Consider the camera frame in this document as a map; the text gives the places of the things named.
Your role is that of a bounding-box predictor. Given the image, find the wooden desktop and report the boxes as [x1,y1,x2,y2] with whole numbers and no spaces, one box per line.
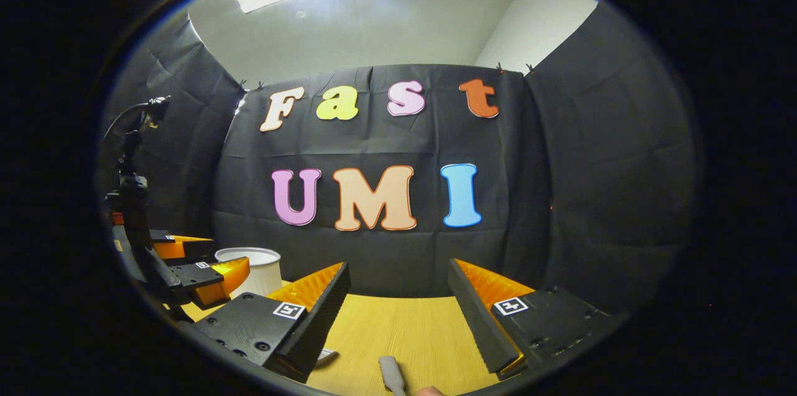
[181,281,530,396]

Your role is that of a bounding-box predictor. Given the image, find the small grey broom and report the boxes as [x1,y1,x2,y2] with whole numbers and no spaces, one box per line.
[379,356,408,396]

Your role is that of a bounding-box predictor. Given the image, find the white ribbed garbage bin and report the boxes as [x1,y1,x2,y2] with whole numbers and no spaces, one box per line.
[215,247,282,298]

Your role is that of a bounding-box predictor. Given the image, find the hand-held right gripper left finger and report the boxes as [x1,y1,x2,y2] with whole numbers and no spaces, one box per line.
[195,262,351,384]

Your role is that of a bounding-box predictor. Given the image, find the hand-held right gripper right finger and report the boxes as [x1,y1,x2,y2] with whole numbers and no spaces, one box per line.
[447,258,614,381]

